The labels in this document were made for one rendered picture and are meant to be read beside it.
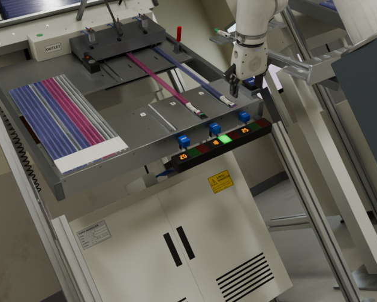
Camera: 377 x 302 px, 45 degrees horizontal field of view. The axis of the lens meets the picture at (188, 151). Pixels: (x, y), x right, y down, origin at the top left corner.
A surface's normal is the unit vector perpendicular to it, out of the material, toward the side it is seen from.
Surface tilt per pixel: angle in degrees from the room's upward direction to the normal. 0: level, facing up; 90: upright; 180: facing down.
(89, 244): 90
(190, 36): 90
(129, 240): 90
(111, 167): 138
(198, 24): 90
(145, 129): 47
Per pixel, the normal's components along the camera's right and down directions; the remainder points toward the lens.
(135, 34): -0.01, -0.77
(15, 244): 0.55, -0.29
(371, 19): -0.47, 0.17
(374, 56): -0.72, 0.29
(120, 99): 0.37, -0.21
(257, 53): 0.56, 0.50
